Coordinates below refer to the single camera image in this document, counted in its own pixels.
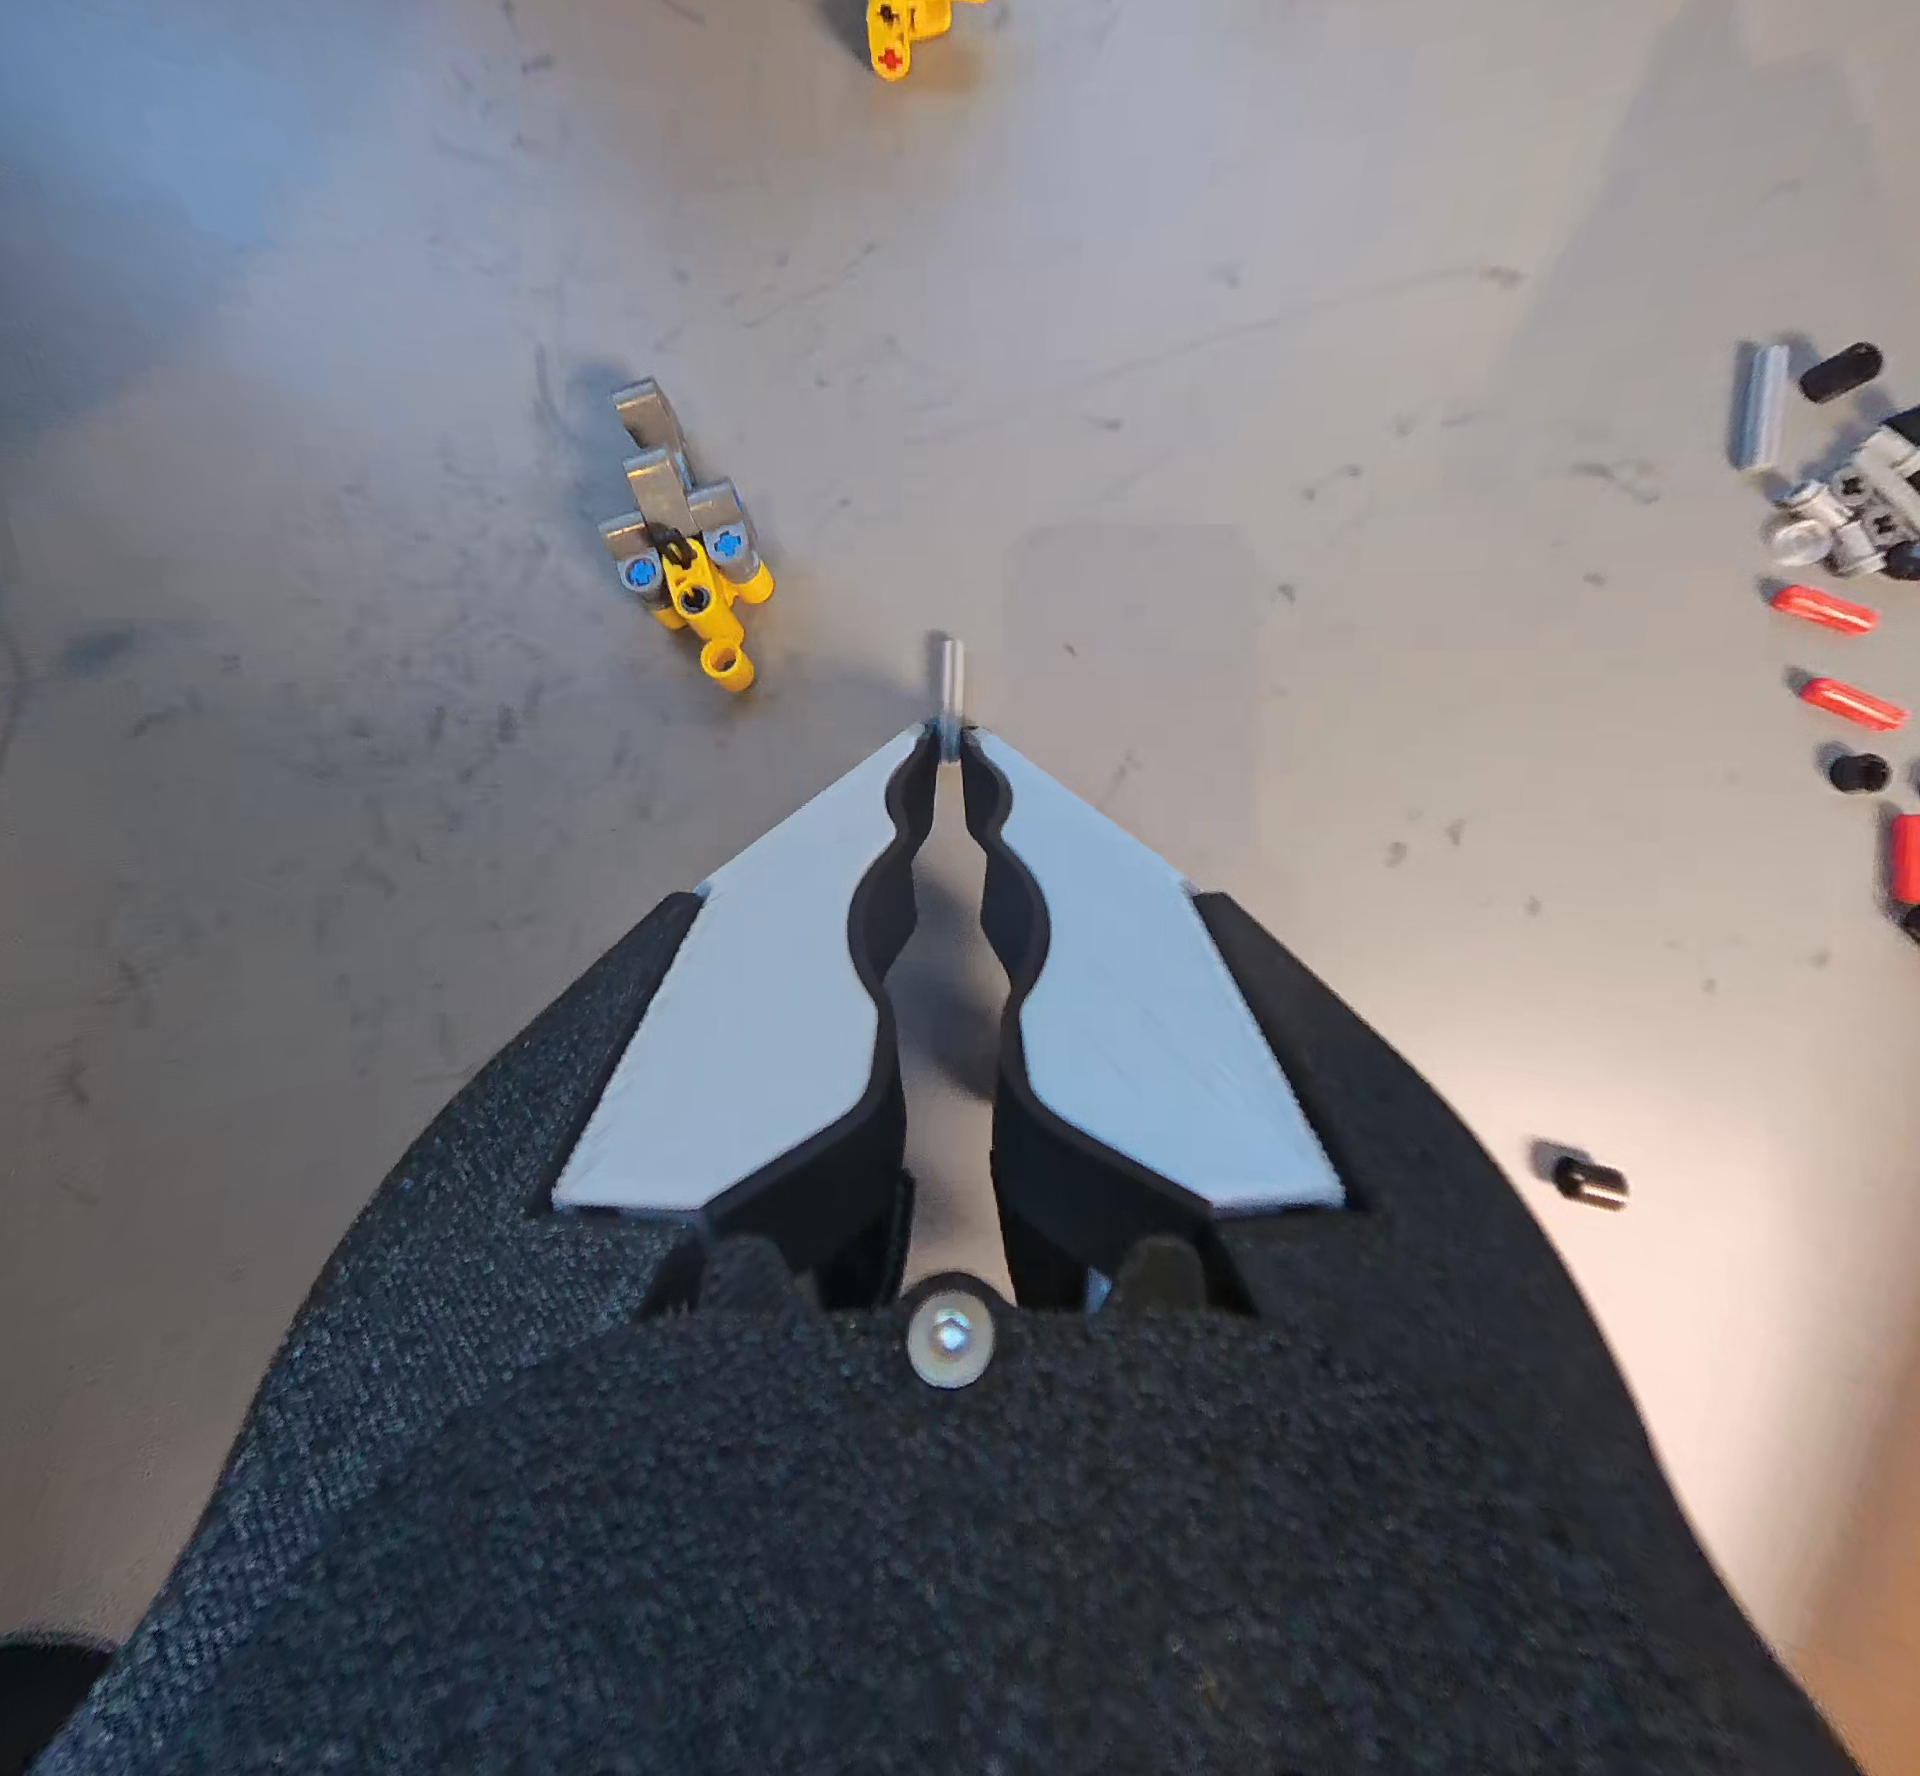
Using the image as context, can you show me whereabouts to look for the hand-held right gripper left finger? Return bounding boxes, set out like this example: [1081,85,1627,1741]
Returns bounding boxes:
[551,730,940,1224]

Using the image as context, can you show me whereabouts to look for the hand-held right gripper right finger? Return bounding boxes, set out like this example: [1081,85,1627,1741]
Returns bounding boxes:
[960,730,1348,1220]

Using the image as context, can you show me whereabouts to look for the yellow multi-ring connector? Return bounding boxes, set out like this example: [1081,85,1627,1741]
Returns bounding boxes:
[654,543,777,695]

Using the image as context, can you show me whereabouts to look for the small grey connector blue pins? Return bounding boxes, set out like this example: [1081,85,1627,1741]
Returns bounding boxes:
[597,480,752,604]

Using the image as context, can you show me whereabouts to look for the grey angled beam assembly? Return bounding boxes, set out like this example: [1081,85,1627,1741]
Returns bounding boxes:
[597,378,752,604]

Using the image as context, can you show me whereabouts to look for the pile of red black parts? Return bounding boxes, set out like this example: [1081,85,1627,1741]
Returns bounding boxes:
[1738,340,1920,945]

